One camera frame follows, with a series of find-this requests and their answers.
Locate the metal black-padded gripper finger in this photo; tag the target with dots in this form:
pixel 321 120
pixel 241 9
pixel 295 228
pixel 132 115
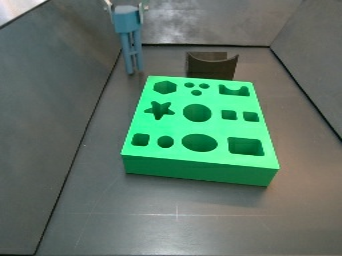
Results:
pixel 141 9
pixel 108 5

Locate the blue three-prong object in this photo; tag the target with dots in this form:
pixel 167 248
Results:
pixel 126 23

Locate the green shape-sorting board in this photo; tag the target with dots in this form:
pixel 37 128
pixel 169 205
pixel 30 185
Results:
pixel 199 129

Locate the black curved holder stand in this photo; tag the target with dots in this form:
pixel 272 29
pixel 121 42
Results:
pixel 209 65

